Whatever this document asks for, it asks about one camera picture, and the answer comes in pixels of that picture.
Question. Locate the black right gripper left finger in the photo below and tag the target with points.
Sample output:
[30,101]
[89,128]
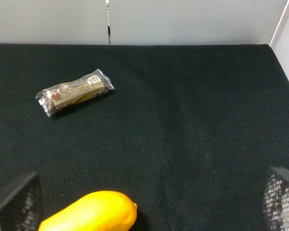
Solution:
[21,205]

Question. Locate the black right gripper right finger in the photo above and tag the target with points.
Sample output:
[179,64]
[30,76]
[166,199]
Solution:
[276,199]

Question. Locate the snack bar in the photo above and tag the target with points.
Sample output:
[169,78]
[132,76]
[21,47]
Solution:
[60,96]

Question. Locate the yellow toy mango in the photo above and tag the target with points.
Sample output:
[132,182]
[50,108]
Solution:
[97,211]

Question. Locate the black table cloth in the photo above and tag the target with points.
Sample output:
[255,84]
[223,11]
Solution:
[189,133]

